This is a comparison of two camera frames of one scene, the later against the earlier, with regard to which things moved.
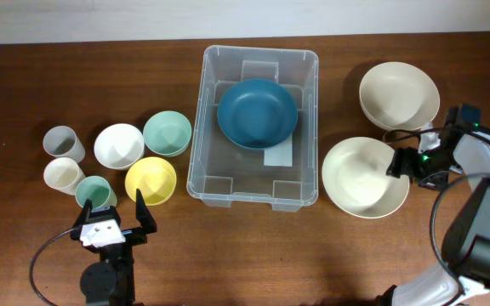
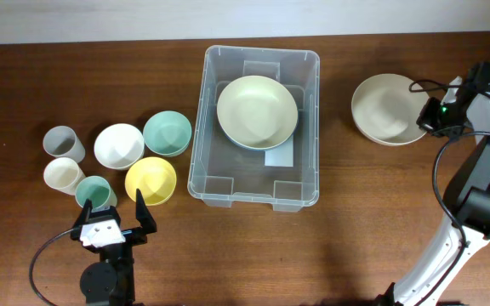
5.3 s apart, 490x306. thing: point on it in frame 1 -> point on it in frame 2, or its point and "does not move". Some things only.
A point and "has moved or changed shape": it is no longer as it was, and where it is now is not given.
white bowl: [119, 146] does not move
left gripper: [143, 216] does not move
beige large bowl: [399, 95] has moved or changed shape
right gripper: [401, 162] -> [424, 118]
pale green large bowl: [355, 178] -> [257, 112]
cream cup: [62, 174] does not move
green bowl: [168, 133] does not move
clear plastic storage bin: [256, 131] does not move
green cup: [98, 190] does not move
